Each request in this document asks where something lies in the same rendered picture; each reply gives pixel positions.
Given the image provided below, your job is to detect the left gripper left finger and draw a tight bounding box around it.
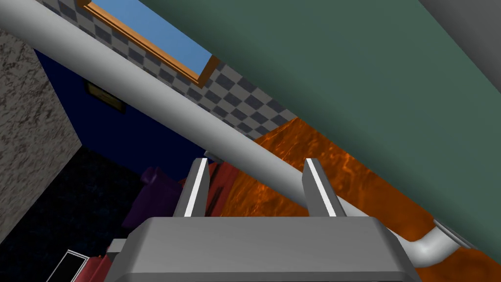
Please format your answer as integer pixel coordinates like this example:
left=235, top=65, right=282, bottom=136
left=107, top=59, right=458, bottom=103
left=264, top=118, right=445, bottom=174
left=173, top=158, right=211, bottom=218

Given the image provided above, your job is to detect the purple armchair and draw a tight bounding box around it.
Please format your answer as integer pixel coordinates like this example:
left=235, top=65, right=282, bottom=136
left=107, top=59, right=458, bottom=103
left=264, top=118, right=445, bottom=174
left=121, top=166, right=185, bottom=230

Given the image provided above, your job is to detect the green door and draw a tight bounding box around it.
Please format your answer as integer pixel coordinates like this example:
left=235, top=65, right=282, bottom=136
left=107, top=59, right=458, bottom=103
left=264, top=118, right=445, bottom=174
left=138, top=0, right=501, bottom=266

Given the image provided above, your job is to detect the red furniture piece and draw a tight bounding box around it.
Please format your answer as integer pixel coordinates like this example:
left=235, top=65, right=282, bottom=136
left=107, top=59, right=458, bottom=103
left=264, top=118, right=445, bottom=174
left=178, top=162, right=240, bottom=218

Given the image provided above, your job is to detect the long grey bar handle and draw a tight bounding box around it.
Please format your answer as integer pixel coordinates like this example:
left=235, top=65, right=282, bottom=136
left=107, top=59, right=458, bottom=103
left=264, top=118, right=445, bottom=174
left=0, top=0, right=476, bottom=269

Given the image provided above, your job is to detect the dark framed wall picture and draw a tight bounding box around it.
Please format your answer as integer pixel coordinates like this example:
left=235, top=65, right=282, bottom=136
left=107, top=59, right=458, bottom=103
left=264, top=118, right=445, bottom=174
left=84, top=80, right=127, bottom=115

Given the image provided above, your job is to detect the window with wooden frame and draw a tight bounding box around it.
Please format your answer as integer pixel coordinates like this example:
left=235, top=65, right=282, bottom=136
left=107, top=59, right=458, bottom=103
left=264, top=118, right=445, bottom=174
left=76, top=0, right=221, bottom=89

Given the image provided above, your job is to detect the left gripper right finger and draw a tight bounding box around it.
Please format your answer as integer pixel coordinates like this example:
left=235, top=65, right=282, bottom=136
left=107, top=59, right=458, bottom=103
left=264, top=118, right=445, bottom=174
left=301, top=158, right=347, bottom=218

